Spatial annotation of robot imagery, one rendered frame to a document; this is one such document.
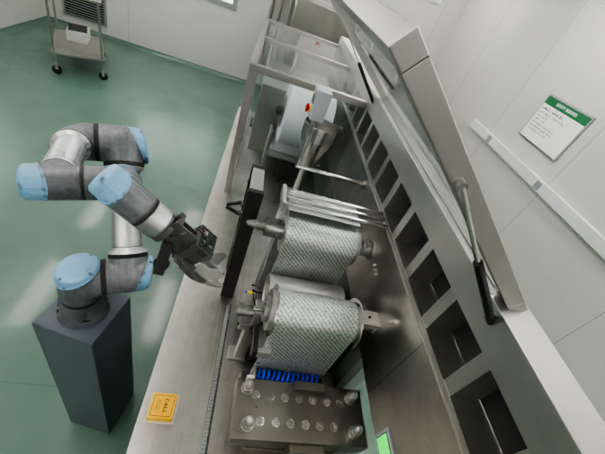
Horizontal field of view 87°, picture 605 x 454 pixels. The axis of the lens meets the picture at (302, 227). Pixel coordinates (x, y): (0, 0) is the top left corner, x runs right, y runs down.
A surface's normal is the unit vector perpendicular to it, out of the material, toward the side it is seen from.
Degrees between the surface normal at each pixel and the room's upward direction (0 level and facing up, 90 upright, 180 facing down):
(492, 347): 90
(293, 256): 92
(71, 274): 8
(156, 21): 90
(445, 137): 90
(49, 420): 0
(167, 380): 0
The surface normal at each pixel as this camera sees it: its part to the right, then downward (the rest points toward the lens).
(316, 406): 0.31, -0.72
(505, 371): -0.95, -0.22
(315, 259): 0.02, 0.68
